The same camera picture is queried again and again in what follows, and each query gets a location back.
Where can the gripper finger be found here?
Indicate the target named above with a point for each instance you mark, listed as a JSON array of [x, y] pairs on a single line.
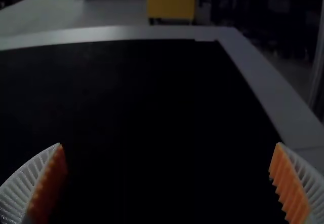
[[298, 188], [27, 188]]

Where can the black mat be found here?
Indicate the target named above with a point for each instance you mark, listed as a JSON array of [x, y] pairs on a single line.
[[139, 120]]

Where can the yellow cabinet on wheels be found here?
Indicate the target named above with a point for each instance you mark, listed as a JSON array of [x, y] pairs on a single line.
[[170, 1]]

